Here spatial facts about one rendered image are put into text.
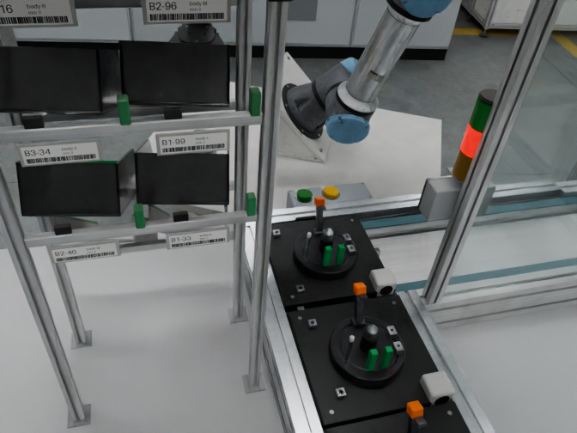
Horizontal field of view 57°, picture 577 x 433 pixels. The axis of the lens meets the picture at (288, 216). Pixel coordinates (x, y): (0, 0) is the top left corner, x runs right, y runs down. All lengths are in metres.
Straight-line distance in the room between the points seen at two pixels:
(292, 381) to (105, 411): 0.35
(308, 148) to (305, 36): 2.63
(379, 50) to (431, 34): 3.13
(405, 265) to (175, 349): 0.55
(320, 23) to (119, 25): 1.43
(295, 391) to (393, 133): 1.08
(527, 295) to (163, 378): 0.80
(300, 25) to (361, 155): 2.54
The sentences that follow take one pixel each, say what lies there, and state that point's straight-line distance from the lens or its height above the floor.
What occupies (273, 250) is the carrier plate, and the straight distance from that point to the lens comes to 1.18.
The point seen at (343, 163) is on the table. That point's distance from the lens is 1.66.
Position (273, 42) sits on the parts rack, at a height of 1.56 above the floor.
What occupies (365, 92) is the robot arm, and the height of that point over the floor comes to 1.17.
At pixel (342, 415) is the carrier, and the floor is 0.97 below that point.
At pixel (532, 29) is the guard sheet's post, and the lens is 0.84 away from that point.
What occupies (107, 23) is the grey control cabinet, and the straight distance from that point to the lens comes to 4.16.
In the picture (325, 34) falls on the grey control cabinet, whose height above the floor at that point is 0.20.
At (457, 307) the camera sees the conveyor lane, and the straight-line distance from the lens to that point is 1.22.
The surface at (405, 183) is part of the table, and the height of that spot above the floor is 0.86.
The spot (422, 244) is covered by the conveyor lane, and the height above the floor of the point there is 0.92.
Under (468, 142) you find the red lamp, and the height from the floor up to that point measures 1.34.
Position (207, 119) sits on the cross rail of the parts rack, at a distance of 0.65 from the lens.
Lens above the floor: 1.81
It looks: 41 degrees down
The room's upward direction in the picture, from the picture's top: 6 degrees clockwise
